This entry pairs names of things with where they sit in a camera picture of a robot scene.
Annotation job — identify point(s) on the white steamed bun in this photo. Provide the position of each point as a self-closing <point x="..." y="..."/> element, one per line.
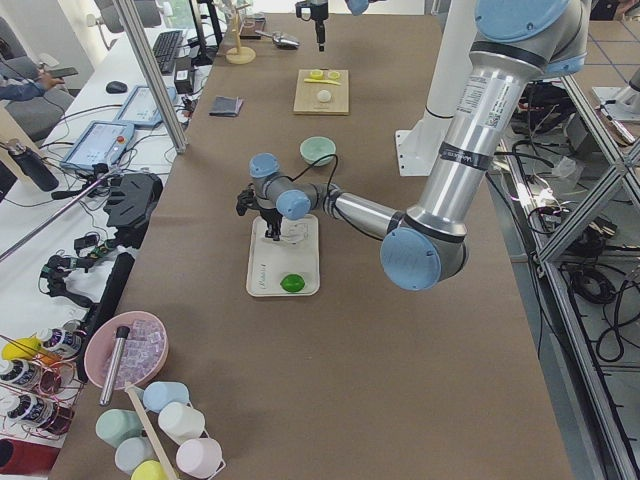
<point x="324" y="96"/>

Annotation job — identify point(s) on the person forearm with phone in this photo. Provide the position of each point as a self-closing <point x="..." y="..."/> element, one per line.
<point x="25" y="89"/>

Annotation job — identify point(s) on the mint green bowl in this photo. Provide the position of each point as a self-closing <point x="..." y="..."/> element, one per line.
<point x="317" y="150"/>

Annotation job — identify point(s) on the pink bowl with cubes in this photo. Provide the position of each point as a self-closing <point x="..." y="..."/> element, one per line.
<point x="145" y="351"/>

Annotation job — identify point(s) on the white rectangular tray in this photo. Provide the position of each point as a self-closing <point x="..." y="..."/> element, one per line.
<point x="269" y="260"/>

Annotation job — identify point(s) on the silver metal scoop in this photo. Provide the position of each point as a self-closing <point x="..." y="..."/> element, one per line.
<point x="281" y="40"/>

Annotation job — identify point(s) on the green lime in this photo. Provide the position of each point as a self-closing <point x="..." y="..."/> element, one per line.
<point x="293" y="283"/>

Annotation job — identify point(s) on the black framed tray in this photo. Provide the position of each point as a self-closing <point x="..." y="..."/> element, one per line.
<point x="251" y="26"/>

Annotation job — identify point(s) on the yellow plastic knife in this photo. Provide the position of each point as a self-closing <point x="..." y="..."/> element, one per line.
<point x="321" y="81"/>

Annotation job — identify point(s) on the wooden mug tree stand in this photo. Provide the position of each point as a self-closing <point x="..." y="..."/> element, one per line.
<point x="239" y="54"/>

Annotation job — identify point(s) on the wooden cutting board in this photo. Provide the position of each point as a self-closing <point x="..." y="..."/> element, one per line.
<point x="305" y="101"/>

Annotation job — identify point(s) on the dark folded cloth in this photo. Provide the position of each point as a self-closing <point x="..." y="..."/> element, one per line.
<point x="223" y="106"/>

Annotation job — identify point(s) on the black small box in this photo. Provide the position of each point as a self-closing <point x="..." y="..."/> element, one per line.
<point x="184" y="80"/>

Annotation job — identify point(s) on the black keyboard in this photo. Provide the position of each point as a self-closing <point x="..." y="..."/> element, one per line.
<point x="165" y="49"/>

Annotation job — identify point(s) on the far teach pendant tablet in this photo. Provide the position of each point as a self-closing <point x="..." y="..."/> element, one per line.
<point x="139" y="109"/>

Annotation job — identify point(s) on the teach pendant tablet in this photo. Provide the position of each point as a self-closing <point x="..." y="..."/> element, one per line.
<point x="139" y="109"/>
<point x="101" y="142"/>

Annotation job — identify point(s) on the silver metal tube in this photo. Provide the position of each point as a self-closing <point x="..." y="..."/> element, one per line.
<point x="121" y="337"/>

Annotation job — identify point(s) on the near teach pendant tablet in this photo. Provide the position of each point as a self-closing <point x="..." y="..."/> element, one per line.
<point x="101" y="142"/>

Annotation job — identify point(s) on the light blue cup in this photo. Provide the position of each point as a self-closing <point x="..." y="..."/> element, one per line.
<point x="159" y="394"/>

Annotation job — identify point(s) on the white cup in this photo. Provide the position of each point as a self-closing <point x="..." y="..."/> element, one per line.
<point x="181" y="422"/>

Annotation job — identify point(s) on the wooden stick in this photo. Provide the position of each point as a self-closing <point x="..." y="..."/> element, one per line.
<point x="150" y="431"/>

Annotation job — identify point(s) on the black computer mouse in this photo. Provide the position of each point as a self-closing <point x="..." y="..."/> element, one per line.
<point x="116" y="87"/>

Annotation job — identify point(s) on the pink cup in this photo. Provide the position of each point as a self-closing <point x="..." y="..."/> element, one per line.
<point x="200" y="458"/>

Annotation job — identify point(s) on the black water bottle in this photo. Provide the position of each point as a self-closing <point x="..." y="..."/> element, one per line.
<point x="32" y="165"/>

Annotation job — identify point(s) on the mint green cup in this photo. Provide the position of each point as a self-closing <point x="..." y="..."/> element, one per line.
<point x="114" y="426"/>

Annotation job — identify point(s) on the pale grey cup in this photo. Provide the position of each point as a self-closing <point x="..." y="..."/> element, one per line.
<point x="133" y="452"/>

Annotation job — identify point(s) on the yellow cup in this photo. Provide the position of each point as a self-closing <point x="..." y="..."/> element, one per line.
<point x="149" y="470"/>

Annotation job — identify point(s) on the aluminium frame post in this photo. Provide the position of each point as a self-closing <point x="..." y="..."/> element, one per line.
<point x="134" y="29"/>

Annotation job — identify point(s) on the copper wire bottle rack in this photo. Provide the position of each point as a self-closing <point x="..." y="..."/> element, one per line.
<point x="39" y="384"/>

